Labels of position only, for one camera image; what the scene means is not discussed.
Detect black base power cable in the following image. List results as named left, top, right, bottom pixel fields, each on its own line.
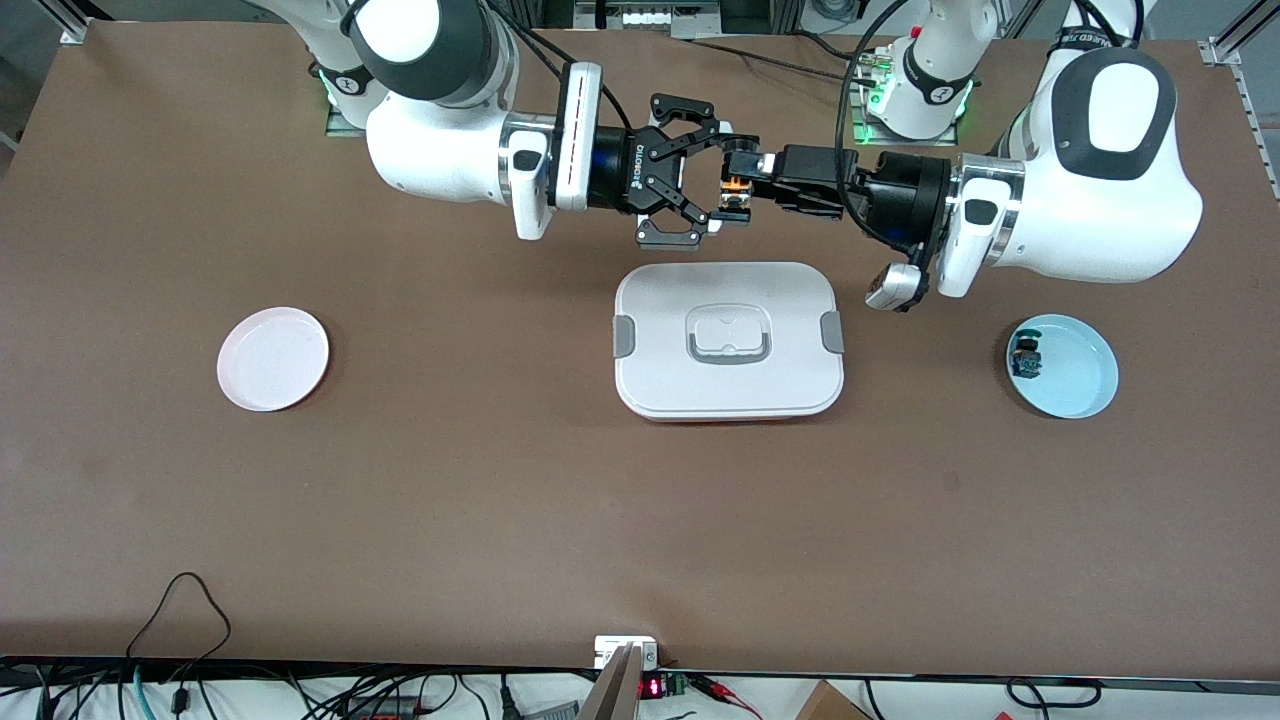
left=685, top=38, right=856, bottom=83

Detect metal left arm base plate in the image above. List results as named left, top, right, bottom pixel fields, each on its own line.
left=848, top=50, right=959, bottom=148

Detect red black test leads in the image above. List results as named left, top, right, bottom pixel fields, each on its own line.
left=690, top=675, right=766, bottom=720

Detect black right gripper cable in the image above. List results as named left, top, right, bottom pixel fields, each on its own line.
left=480, top=0, right=649, bottom=136

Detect flat black cable loop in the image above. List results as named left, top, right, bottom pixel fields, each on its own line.
left=1005, top=678, right=1103, bottom=709

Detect white round plate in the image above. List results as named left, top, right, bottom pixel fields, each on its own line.
left=217, top=307, right=331, bottom=413

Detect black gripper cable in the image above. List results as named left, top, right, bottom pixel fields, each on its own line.
left=480, top=0, right=649, bottom=136
left=838, top=0, right=916, bottom=226

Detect orange push button switch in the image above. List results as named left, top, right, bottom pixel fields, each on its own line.
left=716, top=138, right=761, bottom=227

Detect white power strip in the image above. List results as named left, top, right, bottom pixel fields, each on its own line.
left=575, top=0, right=723, bottom=39

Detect perforated metal strip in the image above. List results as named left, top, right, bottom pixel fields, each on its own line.
left=1232, top=60, right=1273, bottom=161

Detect aluminium profile bar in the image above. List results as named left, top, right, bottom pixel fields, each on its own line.
left=575, top=643, right=643, bottom=720

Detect brown cardboard box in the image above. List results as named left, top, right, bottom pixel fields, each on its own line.
left=795, top=680, right=871, bottom=720

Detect white lidded lunch box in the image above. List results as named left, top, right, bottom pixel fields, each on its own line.
left=612, top=261, right=846, bottom=422

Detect aluminium frame corner profile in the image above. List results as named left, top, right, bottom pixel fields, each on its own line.
left=38, top=0, right=101, bottom=46
left=1198, top=0, right=1280, bottom=67

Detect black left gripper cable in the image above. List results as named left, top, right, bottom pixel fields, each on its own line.
left=838, top=0, right=916, bottom=226

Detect white mounting bracket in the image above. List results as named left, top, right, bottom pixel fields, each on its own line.
left=594, top=635, right=659, bottom=669

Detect thin black looped cable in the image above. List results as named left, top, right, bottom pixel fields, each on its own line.
left=125, top=572, right=233, bottom=663

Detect light blue round plate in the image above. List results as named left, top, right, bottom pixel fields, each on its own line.
left=1005, top=313, right=1120, bottom=420

